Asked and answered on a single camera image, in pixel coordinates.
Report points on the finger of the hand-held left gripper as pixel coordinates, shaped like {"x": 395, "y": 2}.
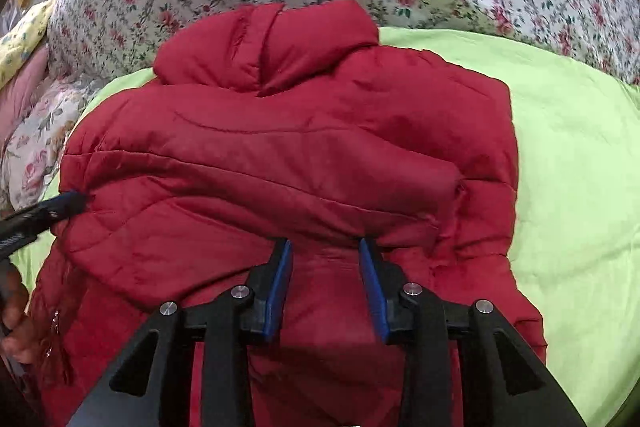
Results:
{"x": 62, "y": 204}

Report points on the pink pillow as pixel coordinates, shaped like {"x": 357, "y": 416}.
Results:
{"x": 22, "y": 92}

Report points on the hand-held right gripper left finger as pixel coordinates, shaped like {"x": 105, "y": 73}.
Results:
{"x": 279, "y": 292}

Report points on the ruffled floral pillow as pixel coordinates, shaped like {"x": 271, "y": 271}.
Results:
{"x": 35, "y": 142}

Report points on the yellow floral pillow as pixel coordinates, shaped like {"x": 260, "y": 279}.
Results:
{"x": 20, "y": 47}

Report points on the light green bed sheet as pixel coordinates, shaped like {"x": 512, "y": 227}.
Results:
{"x": 575, "y": 207}

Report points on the person's left hand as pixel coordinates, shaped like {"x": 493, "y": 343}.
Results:
{"x": 17, "y": 307}

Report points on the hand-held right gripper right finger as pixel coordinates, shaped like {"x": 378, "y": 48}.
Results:
{"x": 374, "y": 292}

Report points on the red puffer jacket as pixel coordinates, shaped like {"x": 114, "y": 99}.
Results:
{"x": 300, "y": 157}

